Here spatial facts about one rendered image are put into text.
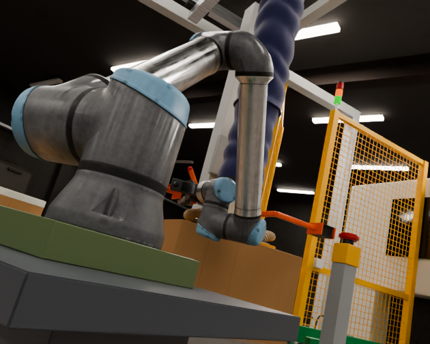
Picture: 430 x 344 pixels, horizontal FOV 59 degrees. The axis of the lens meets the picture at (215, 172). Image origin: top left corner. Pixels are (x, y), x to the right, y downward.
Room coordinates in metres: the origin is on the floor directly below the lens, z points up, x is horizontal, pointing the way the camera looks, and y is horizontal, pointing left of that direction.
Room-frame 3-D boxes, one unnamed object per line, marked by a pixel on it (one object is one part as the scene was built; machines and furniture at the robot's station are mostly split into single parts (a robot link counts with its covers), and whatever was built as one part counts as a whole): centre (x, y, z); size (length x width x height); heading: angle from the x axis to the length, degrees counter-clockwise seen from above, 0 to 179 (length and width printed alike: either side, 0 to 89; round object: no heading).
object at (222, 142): (2.70, -0.05, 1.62); 0.20 x 0.05 x 0.30; 116
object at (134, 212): (0.64, 0.15, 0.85); 0.19 x 0.19 x 0.10
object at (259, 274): (1.72, -0.11, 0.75); 0.60 x 0.40 x 0.40; 117
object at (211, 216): (1.32, -0.04, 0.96); 0.12 x 0.09 x 0.12; 62
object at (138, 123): (0.64, 0.15, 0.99); 0.17 x 0.15 x 0.18; 62
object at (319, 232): (1.63, -0.51, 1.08); 0.09 x 0.08 x 0.05; 27
